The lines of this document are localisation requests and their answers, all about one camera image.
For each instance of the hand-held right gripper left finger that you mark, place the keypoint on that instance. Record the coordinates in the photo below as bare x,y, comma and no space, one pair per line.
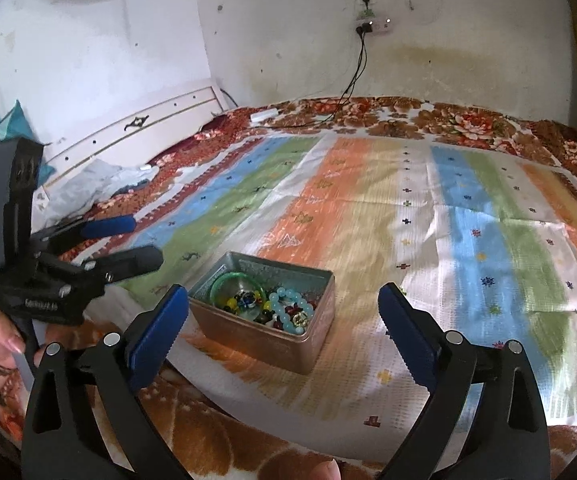
158,335

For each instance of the white headboard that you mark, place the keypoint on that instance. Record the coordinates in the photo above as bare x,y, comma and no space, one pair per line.
133,120

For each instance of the teal cloth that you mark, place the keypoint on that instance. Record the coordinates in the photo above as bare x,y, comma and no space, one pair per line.
16,120

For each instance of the grey crumpled cloth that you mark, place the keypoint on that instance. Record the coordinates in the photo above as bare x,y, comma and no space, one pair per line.
93,185

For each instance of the green jade bangle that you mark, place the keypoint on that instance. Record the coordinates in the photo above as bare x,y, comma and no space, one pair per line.
218,285

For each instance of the white charger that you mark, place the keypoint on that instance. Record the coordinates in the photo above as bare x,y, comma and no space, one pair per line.
262,114

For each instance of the white power strip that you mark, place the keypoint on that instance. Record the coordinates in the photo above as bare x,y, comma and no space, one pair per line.
373,26

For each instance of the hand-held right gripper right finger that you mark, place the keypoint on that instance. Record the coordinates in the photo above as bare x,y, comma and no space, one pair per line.
408,332

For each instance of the wall socket with plug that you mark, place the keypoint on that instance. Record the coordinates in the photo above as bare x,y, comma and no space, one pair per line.
366,2

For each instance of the silver round pendant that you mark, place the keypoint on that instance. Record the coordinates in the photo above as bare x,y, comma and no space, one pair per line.
247,300

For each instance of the striped woven mat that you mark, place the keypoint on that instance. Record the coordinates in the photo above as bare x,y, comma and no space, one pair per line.
393,210

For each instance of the silver metal tin box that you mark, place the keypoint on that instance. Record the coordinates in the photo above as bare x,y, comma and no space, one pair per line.
263,345

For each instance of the person's right hand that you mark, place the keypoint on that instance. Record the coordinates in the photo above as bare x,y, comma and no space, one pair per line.
324,471

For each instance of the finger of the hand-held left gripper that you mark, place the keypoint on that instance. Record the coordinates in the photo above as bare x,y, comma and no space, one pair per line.
133,260
111,225

